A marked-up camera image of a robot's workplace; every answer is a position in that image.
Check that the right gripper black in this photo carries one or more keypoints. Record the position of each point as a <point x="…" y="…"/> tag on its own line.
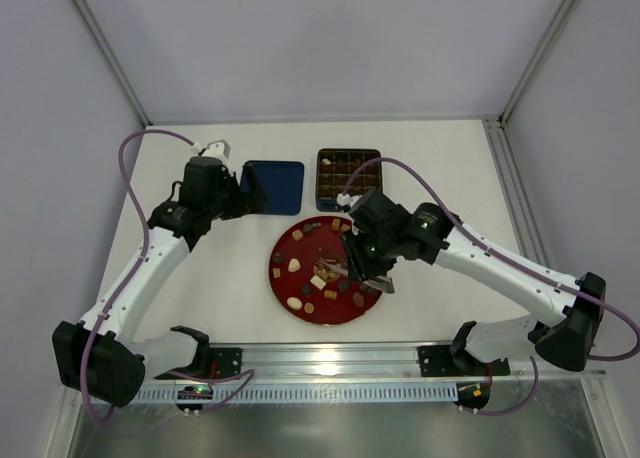
<point x="362" y="260"/>

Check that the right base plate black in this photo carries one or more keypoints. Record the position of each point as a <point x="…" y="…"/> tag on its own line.
<point x="439" y="361"/>

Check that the white rectangular chocolate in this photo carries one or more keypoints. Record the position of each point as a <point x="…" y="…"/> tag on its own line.
<point x="318" y="282"/>

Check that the metal tongs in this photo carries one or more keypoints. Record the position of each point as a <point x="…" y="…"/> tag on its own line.
<point x="330" y="266"/>

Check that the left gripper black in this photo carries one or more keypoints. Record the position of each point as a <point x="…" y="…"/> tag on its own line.
<point x="239" y="198"/>

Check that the white shell chocolate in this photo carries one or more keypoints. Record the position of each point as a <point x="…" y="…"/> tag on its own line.
<point x="294" y="265"/>

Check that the base plate black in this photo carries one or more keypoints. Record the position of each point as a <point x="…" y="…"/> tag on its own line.
<point x="224" y="362"/>
<point x="439" y="361"/>

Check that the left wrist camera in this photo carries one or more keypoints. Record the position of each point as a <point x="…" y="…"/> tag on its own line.
<point x="219" y="150"/>

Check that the blue chocolate box with tray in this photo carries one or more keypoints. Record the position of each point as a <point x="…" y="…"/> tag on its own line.
<point x="330" y="180"/>

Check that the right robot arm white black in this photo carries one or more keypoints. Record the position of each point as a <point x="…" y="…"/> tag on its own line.
<point x="563" y="315"/>

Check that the white slotted cable duct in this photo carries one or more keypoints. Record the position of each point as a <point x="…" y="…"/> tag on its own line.
<point x="263" y="392"/>

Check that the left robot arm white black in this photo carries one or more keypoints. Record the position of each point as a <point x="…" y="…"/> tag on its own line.
<point x="98" y="355"/>

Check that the aluminium mounting rail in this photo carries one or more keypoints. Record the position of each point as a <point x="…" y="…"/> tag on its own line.
<point x="333" y="360"/>

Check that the white swirl oval chocolate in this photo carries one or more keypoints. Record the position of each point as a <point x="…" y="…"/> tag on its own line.
<point x="294" y="303"/>

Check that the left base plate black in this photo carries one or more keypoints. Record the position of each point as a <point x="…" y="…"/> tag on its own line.
<point x="224" y="362"/>

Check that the blue tin lid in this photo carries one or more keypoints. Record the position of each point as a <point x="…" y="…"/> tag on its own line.
<point x="282" y="181"/>

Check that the brown oval chocolate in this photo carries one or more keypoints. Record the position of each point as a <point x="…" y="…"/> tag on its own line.
<point x="358" y="300"/>

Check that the red round plate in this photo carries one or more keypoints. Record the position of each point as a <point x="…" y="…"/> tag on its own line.
<point x="327" y="312"/>

